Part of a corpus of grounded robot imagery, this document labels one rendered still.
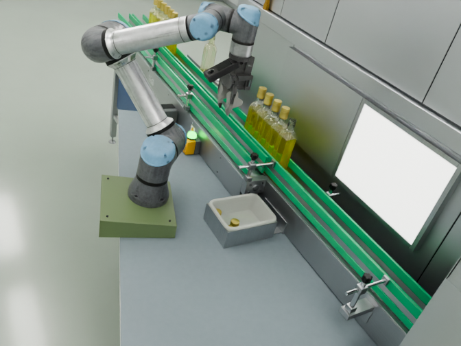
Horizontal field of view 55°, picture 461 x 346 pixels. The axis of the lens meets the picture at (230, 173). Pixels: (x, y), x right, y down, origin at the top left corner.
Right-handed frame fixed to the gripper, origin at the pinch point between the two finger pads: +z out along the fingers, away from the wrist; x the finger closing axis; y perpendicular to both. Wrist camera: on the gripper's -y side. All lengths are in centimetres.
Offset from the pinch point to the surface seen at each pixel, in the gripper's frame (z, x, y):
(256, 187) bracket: 32.4, -7.6, 19.4
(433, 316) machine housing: 4, -93, 7
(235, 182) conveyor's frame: 35.4, 0.3, 14.5
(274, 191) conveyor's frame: 31.2, -13.0, 24.0
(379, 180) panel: 8, -42, 42
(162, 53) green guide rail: 24, 111, 24
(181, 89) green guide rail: 25, 66, 17
